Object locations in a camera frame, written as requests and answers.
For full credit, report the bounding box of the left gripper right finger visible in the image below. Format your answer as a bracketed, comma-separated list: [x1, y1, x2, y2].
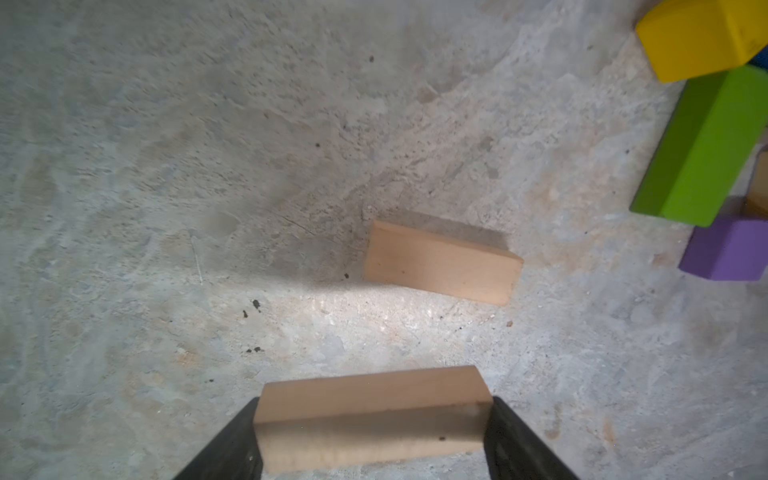
[483, 396, 578, 480]

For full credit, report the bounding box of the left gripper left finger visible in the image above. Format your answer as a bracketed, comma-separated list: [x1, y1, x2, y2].
[174, 397, 263, 480]

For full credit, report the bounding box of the natural wood block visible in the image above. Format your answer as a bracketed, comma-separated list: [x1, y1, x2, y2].
[363, 220, 524, 306]
[253, 366, 493, 474]

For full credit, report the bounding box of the green wood block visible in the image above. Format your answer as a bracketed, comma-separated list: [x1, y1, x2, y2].
[630, 65, 767, 227]

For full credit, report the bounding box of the yellow wood block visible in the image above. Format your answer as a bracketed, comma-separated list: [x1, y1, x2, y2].
[635, 0, 767, 83]

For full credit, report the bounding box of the dark blue wood block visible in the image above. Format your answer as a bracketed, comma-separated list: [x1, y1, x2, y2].
[749, 46, 768, 70]

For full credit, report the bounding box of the purple wood cube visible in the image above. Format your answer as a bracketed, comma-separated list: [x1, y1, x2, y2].
[678, 217, 767, 282]

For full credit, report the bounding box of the small natural wood cube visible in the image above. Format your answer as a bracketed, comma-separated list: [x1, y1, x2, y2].
[742, 148, 768, 219]

